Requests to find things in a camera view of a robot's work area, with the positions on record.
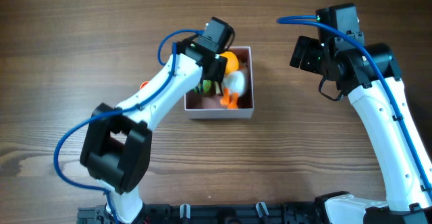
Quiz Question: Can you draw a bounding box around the green ball with orange numbers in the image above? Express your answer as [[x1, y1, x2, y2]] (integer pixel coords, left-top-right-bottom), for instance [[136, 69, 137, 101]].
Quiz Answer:
[[194, 80, 213, 94]]

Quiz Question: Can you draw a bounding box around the orange dinosaur toy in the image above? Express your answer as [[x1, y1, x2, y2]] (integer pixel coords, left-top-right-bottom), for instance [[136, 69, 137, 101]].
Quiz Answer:
[[220, 51, 240, 76]]

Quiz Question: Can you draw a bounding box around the white plush duck toy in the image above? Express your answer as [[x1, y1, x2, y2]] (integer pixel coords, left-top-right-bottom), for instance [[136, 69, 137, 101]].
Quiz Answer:
[[220, 69, 249, 109]]

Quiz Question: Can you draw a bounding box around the white box with pink interior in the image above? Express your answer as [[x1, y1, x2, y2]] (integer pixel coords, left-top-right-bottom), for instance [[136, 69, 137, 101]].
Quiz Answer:
[[184, 47, 254, 119]]

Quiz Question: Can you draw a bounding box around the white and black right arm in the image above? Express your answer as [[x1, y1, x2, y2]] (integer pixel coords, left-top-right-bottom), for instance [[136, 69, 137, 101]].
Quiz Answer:
[[278, 3, 431, 223]]

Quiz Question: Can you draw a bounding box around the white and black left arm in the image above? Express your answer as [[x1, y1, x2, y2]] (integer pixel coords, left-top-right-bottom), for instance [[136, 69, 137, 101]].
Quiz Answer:
[[80, 39, 227, 223]]

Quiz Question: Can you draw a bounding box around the orange round spinner toy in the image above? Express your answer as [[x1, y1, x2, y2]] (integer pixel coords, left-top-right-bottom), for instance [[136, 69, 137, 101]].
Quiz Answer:
[[140, 81, 149, 90]]

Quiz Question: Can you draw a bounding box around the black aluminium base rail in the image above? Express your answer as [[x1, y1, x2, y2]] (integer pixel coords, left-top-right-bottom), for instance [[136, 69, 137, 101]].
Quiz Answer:
[[76, 202, 338, 224]]

